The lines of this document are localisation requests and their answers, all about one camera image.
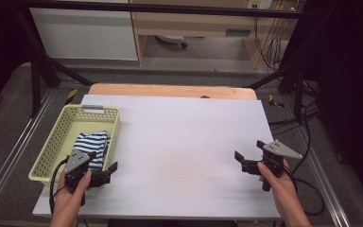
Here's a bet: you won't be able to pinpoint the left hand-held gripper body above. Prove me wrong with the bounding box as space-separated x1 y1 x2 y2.
62 148 112 206

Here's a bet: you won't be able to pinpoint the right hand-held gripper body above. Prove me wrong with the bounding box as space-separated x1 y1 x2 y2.
241 139 303 193

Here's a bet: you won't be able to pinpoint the blue white striped cloth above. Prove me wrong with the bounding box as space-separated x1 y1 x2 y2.
72 130 112 172

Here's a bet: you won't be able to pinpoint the pale yellow plastic basket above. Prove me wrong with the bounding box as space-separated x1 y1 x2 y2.
27 104 122 186

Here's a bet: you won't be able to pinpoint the person's right hand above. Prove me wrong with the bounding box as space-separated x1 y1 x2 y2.
256 158 298 204

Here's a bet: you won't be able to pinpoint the person's left hand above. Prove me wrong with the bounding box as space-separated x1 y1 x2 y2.
50 169 93 218

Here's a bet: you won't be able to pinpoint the black metal stand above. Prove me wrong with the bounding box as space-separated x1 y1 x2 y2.
247 61 307 125
14 9 95 118

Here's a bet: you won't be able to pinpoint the wooden table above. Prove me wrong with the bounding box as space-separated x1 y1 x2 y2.
88 82 258 101

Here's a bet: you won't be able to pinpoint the white cabinet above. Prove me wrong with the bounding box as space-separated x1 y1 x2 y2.
28 0 139 61

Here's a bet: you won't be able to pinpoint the wooden desk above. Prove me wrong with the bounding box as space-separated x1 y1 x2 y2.
129 0 306 69

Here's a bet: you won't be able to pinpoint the chair base with caster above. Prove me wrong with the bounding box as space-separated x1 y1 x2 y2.
154 34 189 49

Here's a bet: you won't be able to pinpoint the white power strip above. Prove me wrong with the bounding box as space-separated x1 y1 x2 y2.
247 0 274 10

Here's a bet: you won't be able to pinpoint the bundle of floor cables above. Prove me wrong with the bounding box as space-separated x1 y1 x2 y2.
268 79 321 136

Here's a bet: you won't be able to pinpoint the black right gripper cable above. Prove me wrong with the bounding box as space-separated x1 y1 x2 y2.
283 168 299 194

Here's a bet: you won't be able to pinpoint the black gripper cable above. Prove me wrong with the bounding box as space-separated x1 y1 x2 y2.
48 157 70 216
283 168 299 194

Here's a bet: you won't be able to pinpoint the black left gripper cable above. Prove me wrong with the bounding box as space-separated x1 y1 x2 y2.
48 157 70 216

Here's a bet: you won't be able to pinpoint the aluminium floor rail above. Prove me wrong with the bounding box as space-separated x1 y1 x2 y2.
0 89 57 216
296 126 352 227

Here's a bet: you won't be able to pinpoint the black floor cable loop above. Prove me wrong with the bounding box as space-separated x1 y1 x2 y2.
291 105 326 218

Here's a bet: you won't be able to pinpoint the hanging black cables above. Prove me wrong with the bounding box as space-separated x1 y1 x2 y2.
252 14 290 72

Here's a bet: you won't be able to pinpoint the black horizontal frame bar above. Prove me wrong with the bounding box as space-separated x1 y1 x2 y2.
22 0 307 20

